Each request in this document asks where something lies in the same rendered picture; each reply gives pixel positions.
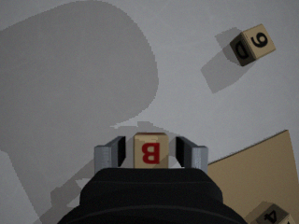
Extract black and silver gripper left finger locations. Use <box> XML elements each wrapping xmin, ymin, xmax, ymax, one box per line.
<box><xmin>94</xmin><ymin>136</ymin><xmax>126</xmax><ymax>174</ymax></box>

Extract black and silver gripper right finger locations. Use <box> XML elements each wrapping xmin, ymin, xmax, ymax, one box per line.
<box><xmin>176</xmin><ymin>136</ymin><xmax>208</xmax><ymax>174</ymax></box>

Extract tan flat mat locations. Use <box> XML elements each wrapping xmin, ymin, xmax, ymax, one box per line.
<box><xmin>207</xmin><ymin>130</ymin><xmax>299</xmax><ymax>224</ymax></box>

